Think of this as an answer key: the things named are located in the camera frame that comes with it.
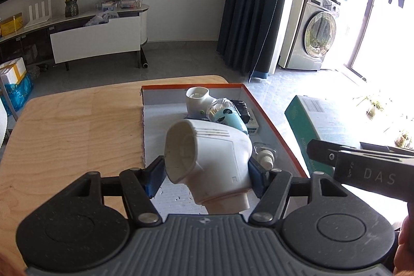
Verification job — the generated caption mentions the clear refill bottle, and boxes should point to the clear refill bottle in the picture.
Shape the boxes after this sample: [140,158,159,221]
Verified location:
[252,142,277,170]

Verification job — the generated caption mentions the black charger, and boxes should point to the black charger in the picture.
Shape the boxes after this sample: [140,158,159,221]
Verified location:
[232,100,250,124]

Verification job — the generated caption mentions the teal carton box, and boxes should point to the teal carton box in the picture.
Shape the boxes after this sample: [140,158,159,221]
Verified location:
[285,95,345,176]

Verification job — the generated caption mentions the blue toothpick jar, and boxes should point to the blue toothpick jar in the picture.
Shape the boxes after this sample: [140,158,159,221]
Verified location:
[206,98,248,135]

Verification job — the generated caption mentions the white green plug-in vaporizer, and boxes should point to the white green plug-in vaporizer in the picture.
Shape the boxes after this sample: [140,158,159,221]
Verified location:
[185,87,216,118]

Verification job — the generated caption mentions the white small carton box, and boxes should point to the white small carton box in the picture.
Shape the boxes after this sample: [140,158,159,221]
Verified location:
[246,116,259,135]

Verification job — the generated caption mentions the person's right hand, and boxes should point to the person's right hand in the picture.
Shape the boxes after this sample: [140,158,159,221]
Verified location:
[393,203,414,275]

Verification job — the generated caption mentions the orange white box lid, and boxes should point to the orange white box lid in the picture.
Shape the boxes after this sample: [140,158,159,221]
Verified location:
[142,84,306,217]

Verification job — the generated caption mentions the washing machine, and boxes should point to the washing machine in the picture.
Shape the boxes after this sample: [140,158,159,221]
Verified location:
[278,0,341,71]

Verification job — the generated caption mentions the white TV cabinet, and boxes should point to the white TV cabinet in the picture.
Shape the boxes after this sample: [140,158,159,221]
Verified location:
[1,4,150,68]

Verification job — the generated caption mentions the round dark side table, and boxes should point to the round dark side table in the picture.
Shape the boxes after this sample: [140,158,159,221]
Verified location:
[0,103,17,157]

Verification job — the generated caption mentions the blue plastic bag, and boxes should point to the blue plastic bag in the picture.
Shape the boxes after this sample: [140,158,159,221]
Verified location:
[4,73,34,111]

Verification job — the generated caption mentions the dark blue curtain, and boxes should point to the dark blue curtain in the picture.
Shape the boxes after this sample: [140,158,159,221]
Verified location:
[217,0,285,79]

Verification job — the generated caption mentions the cardboard box on floor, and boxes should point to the cardboard box on floor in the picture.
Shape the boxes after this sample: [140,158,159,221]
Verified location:
[0,57,27,85]

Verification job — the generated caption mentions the white router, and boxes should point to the white router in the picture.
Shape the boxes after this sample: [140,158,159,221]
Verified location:
[25,0,53,28]

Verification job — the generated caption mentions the yellow box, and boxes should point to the yellow box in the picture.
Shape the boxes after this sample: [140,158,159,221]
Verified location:
[0,13,23,37]

